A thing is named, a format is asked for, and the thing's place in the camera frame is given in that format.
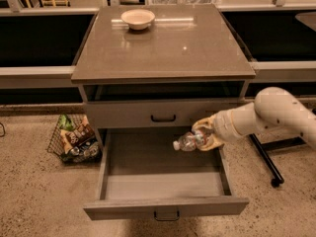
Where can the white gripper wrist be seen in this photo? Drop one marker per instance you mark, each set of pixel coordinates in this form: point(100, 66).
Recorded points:
point(224, 124)

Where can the clear plastic water bottle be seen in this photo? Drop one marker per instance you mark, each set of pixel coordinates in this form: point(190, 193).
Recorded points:
point(193, 140)

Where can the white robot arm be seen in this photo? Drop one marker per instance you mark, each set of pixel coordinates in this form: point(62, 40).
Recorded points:
point(272, 107)

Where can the grey drawer cabinet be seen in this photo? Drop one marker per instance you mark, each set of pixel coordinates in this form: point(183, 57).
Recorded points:
point(187, 52)

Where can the open grey lower drawer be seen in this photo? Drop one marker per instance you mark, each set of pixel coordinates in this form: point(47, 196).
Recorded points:
point(142, 173)

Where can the closed grey upper drawer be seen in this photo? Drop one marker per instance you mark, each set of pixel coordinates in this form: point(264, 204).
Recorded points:
point(124, 114)

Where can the black wheeled stand base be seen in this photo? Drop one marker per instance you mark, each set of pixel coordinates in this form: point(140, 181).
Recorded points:
point(264, 148)

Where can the brown snack bag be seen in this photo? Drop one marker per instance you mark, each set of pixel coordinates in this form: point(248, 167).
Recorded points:
point(79, 135)

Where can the white ceramic bowl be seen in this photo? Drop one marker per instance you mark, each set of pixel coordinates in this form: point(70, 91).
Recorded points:
point(138, 19)

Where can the green snack bag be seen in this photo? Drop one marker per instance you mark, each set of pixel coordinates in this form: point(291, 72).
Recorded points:
point(65, 123)

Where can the black upper drawer handle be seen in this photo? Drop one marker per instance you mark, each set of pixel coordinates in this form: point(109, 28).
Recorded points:
point(167, 119)

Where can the black drawer handle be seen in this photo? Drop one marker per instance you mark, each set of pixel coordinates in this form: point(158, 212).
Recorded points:
point(167, 119)
point(166, 216)

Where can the black lower drawer handle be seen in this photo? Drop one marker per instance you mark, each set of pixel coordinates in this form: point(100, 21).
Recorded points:
point(166, 216)

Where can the wire basket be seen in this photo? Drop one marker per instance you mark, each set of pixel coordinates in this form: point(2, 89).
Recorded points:
point(87, 152)

